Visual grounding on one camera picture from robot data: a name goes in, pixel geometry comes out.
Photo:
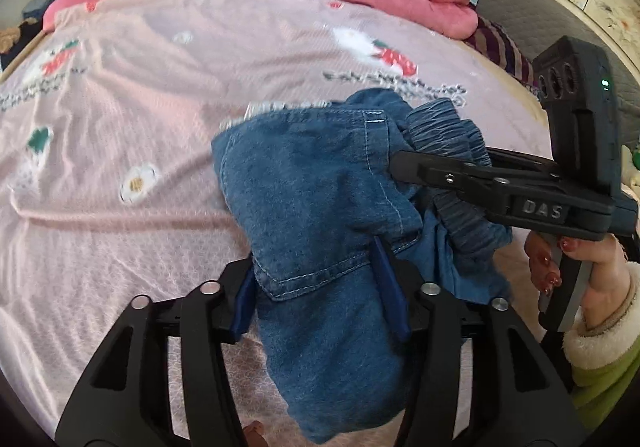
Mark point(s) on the grey quilted headboard cover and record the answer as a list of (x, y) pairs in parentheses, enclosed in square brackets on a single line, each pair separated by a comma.
[(525, 2)]

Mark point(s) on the purple striped cloth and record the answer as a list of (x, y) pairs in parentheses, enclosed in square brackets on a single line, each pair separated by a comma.
[(500, 49)]

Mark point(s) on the dark blue cloth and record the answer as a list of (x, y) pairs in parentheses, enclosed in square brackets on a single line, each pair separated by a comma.
[(40, 7)]

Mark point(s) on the person's right hand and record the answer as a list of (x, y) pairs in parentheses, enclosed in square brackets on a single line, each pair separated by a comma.
[(607, 277)]

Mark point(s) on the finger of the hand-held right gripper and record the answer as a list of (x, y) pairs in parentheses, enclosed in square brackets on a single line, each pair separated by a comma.
[(530, 166), (440, 174)]

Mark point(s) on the pink printed bed sheet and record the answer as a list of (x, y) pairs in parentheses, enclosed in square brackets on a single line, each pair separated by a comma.
[(125, 102)]

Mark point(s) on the blue denim pants lace hem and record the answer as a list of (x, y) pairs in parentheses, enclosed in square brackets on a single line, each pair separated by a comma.
[(310, 187)]

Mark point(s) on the person's right forearm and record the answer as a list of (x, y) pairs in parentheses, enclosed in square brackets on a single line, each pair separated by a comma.
[(605, 352)]

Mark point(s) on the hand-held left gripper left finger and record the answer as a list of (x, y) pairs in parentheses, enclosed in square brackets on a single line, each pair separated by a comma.
[(242, 302)]

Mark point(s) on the brown cloth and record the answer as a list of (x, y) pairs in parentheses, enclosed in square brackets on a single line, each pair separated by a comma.
[(10, 39)]

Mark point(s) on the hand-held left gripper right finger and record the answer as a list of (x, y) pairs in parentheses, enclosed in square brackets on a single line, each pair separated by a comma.
[(387, 287)]

